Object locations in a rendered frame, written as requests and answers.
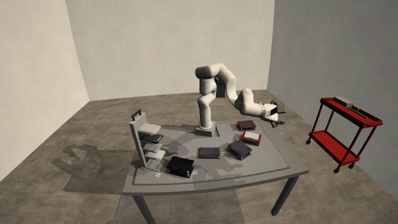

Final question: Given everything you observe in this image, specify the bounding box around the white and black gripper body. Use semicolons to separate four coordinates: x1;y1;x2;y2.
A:
260;104;278;122

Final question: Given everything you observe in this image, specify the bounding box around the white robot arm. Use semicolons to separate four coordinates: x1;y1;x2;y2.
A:
195;63;286;130

